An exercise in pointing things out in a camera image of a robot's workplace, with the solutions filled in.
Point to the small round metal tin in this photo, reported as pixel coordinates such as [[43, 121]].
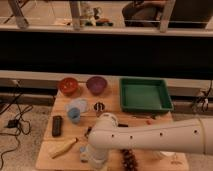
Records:
[[99, 107]]

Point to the black remote control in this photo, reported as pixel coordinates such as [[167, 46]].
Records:
[[56, 126]]

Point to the blue sponge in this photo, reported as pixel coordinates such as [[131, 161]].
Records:
[[83, 157]]

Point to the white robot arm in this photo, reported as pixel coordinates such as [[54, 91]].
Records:
[[186, 136]]

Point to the purple bowl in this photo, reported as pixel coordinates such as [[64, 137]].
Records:
[[96, 85]]

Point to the red bowl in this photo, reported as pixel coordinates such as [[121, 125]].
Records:
[[68, 86]]

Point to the green plastic tray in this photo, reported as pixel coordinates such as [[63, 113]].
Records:
[[144, 95]]

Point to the wooden board table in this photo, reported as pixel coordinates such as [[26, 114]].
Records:
[[70, 160]]

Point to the blue cup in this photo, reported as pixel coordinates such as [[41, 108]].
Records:
[[74, 115]]

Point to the orange carrot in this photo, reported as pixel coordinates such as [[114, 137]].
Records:
[[149, 122]]

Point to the brown pine cone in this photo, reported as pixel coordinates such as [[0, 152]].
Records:
[[129, 160]]

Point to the person in background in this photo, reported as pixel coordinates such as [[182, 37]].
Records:
[[142, 13]]

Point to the white lidded jar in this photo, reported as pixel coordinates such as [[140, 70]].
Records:
[[161, 155]]

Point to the black handled scraper tool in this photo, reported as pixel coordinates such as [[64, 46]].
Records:
[[90, 128]]

